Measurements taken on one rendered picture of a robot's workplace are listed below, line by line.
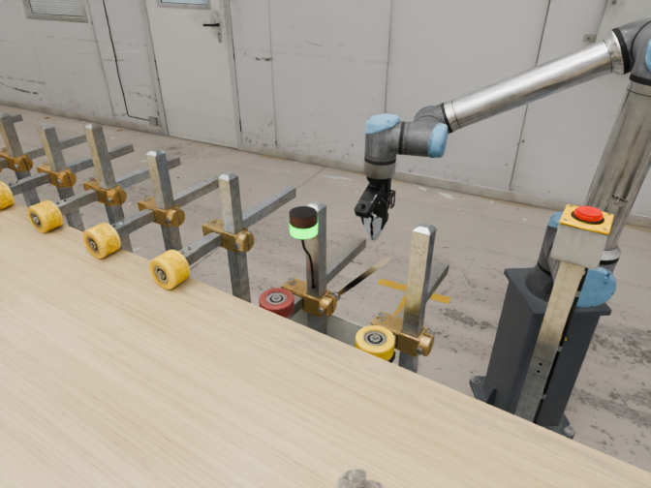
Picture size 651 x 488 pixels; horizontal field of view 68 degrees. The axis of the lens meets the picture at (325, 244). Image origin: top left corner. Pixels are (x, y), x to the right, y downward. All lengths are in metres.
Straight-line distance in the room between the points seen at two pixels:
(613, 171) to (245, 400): 1.02
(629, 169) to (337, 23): 2.84
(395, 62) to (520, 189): 1.29
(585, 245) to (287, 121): 3.61
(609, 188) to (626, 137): 0.13
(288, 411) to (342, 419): 0.09
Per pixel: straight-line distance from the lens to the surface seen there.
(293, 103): 4.18
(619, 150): 1.38
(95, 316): 1.17
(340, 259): 1.31
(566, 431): 2.15
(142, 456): 0.87
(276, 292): 1.12
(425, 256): 0.95
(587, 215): 0.84
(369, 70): 3.82
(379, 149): 1.34
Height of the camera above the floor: 1.58
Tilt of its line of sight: 31 degrees down
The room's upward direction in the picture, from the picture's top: straight up
